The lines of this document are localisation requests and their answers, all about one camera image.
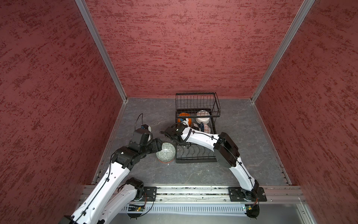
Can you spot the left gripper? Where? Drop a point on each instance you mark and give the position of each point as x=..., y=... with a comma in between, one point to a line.
x=156, y=146

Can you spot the green patterned bowl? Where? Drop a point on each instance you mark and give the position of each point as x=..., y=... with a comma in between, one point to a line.
x=167, y=153

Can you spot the orange bowl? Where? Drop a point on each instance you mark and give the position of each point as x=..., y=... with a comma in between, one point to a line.
x=185, y=116

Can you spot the blue patterned bowl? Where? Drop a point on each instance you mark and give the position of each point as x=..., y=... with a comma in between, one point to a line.
x=204, y=128

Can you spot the white bowl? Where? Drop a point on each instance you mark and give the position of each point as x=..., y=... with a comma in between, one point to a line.
x=202, y=117

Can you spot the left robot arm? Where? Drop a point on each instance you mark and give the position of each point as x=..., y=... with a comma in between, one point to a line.
x=103, y=204

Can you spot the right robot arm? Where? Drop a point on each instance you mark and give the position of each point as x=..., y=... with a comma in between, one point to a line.
x=225, y=151

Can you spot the left aluminium corner profile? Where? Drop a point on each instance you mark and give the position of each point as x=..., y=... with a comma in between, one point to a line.
x=82, y=6

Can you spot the aluminium corner profile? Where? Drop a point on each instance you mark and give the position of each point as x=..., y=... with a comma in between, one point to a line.
x=82, y=6
x=291, y=32

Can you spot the right aluminium corner profile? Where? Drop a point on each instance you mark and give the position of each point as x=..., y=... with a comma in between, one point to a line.
x=291, y=32

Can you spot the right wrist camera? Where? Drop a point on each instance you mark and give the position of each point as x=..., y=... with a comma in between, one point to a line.
x=185, y=121

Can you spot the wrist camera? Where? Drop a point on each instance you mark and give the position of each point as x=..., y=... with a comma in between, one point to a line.
x=147, y=127
x=185, y=121

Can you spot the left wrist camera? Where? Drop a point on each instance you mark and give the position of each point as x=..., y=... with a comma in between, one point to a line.
x=147, y=127

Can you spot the black wire dish rack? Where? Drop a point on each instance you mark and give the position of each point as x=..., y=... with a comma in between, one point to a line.
x=199, y=110

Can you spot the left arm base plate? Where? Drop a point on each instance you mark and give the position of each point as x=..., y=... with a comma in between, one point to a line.
x=147, y=193

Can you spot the perforated cable duct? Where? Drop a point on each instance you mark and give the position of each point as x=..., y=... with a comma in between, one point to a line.
x=220, y=209

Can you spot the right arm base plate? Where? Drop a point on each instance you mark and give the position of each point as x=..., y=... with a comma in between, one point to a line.
x=237, y=194

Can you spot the aluminium mounting rail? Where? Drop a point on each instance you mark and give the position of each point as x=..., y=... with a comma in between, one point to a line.
x=219, y=194

